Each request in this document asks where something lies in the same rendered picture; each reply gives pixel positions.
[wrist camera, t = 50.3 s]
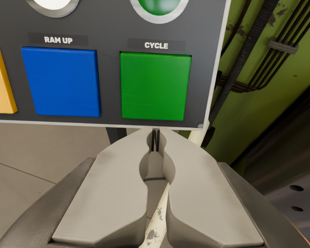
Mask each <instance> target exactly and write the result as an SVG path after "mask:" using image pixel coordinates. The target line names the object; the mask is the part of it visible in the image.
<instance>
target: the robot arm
mask: <svg viewBox="0 0 310 248"><path fill-rule="evenodd" d="M154 140H155V148H156V152H159V154H160V155H161V156H162V157H163V170H162V174H163V176H164V177H165V178H166V180H167V181H168V182H169V184H170V186H169V189H168V197H167V206H166V215H165V220H166V229H167V238H168V242H169V243H170V245H171V246H172V247H173V248H310V243H309V242H308V241H307V239H306V238H305V237H304V236H303V234H302V233H301V232H300V231H299V230H298V229H297V228H296V226H295V225H294V224H293V223H292V222H291V221H290V220H289V219H288V218H287V217H286V216H285V215H284V214H283V213H282V212H281V211H280V210H279V209H278V208H277V207H276V206H275V205H273V204H272V203H271V202H270V201H269V200H268V199H267V198H265V197H264V196H263V195H262V194H261V193H260V192H259V191H257V190H256V189H255V188H254V187H253V186H252V185H250V184H249V183H248V182H247V181H246V180H245V179H244V178H242V177H241V176H240V175H239V174H238V173H237V172H236V171H234V170H233V169H232V168H231V167H230V166H229V165H227V164H226V163H225V162H217V161H216V160H215V159H214V158H213V157H212V156H211V155H210V154H208V153H207V152H206V151H205V150H203V149H202V148H201V147H199V146H198V145H196V144H195V143H193V142H191V141H189V140H188V139H186V138H184V137H182V136H181V135H179V134H177V133H175V132H174V131H172V130H170V129H168V128H166V127H158V128H155V127H151V126H146V127H144V128H142V129H140V130H138V131H136V132H134V133H132V134H130V135H128V136H126V137H124V138H122V139H120V140H118V141H116V142H115V143H113V144H112V145H110V146H109V147H107V148H106V149H104V150H103V151H102V152H100V153H99V154H98V155H97V156H96V157H95V158H92V157H88V158H87V159H85V160H84V161H83V162H82V163H81V164H79V165H78V166H77V167H76V168H75V169H73V170H72V171H71V172H70V173H68V174H67V175H66V176H65V177H64V178H62V179H61V180H60V181H59V182H58V183H56V184H55V185H54V186H53V187H52V188H50V189H49V190H48V191H47V192H46V193H44V194H43V195H42V196H41V197H39V198H38V199H37V200H36V201H35V202H34V203H33V204H32V205H31V206H29V207H28V208H27V209H26V210H25V211H24V212H23V213H22V214H21V215H20V216H19V217H18V219H17V220H16V221H15V222H14V223H13V224H12V225H11V226H10V228H9V229H8V230H7V231H6V232H5V234H4V235H3V236H2V237H1V239H0V248H138V247H140V246H141V245H142V244H143V242H144V240H145V233H146V219H147V199H148V188H147V186H146V184H145V183H144V182H143V180H144V178H145V177H146V176H147V175H148V167H149V154H150V153H151V152H153V151H154Z"/></svg>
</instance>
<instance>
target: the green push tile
mask: <svg viewBox="0 0 310 248"><path fill-rule="evenodd" d="M190 67H191V57H190V56H189V55H177V54H159V53H140V52H121V54H120V74H121V110H122V118H124V119H146V120H170V121H183V119H184V115H185V107H186V97H187V90H188V82H189V74H190Z"/></svg>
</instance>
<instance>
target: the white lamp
mask: <svg viewBox="0 0 310 248"><path fill-rule="evenodd" d="M34 1H35V2H36V3H38V4H39V5H41V6H43V7H45V8H47V9H60V8H63V7H64V6H66V5H67V4H68V2H69V1H70V0H34Z"/></svg>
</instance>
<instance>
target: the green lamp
mask: <svg viewBox="0 0 310 248"><path fill-rule="evenodd" d="M138 1H139V3H140V5H141V6H142V7H143V9H144V10H145V11H147V12H148V13H150V14H152V15H156V16H163V15H166V14H169V13H170V12H172V11H173V10H174V9H175V8H176V7H177V6H178V5H179V3H180V1H181V0H138Z"/></svg>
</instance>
